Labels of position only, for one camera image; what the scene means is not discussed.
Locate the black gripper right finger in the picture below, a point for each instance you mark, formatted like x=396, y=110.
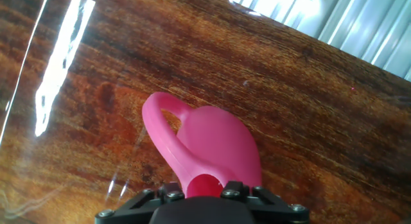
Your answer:
x=276, y=212

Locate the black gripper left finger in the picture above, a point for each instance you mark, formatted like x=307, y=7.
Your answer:
x=128, y=212

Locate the pink plastic watering can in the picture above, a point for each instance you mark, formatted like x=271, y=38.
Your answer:
x=218, y=137

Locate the glossy wood grain board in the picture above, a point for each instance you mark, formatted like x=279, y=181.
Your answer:
x=289, y=121

